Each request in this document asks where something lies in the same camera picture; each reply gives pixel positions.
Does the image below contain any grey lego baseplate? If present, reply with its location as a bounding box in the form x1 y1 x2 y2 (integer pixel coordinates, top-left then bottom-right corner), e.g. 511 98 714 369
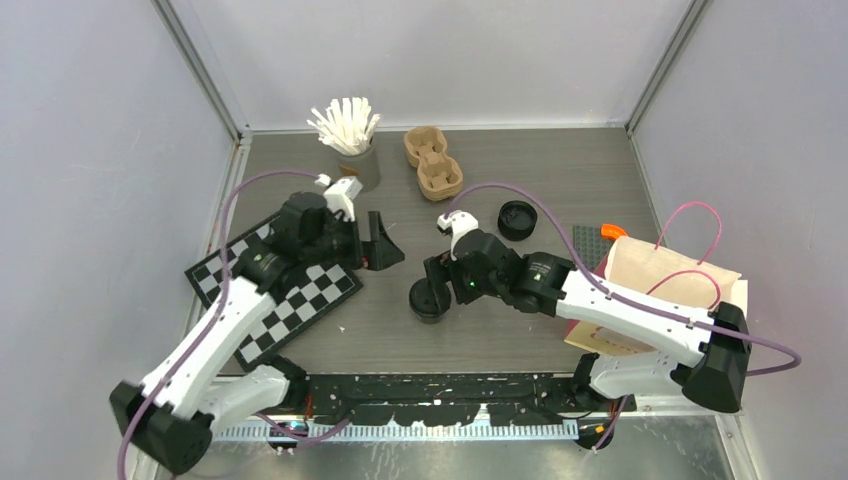
572 225 614 271

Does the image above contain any orange small object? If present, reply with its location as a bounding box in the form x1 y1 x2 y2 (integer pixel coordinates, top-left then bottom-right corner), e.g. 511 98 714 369
600 223 628 241

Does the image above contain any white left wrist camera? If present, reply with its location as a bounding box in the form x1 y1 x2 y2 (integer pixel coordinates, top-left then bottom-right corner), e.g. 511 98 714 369
314 174 363 222

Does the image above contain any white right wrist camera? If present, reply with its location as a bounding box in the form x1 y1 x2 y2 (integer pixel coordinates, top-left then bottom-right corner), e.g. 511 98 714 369
437 210 479 260

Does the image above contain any grey straw holder cup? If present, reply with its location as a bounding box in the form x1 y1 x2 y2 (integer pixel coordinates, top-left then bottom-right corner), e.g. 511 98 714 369
336 141 381 193

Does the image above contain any paper bag with pink handles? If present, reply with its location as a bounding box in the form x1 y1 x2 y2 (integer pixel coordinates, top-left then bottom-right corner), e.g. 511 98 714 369
564 201 748 356

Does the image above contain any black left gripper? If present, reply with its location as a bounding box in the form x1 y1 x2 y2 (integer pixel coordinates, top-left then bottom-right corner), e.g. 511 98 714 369
302 210 403 271

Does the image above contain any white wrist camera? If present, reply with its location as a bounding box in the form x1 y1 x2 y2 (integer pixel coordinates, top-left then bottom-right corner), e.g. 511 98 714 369
437 210 479 260
314 174 363 222

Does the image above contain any black white chessboard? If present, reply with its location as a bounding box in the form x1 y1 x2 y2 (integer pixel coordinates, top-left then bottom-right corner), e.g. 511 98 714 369
183 211 364 373

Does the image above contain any black coffee lid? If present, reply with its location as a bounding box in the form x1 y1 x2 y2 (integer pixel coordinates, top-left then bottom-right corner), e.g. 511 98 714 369
408 278 432 305

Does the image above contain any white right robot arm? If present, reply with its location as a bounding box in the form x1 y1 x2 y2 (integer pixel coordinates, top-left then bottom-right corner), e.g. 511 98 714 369
409 229 752 413

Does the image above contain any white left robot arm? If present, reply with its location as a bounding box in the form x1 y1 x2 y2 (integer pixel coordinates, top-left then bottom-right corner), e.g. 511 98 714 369
110 192 405 476

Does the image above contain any white paper straws bundle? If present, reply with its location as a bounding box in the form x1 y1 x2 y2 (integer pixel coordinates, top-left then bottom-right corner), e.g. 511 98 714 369
306 97 382 156

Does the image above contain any single black coffee cup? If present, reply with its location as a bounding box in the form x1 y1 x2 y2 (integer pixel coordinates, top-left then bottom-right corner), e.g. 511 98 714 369
410 303 450 325

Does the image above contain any brown cardboard cup carrier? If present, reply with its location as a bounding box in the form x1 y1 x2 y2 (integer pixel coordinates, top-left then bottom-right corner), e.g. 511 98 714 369
403 126 464 202

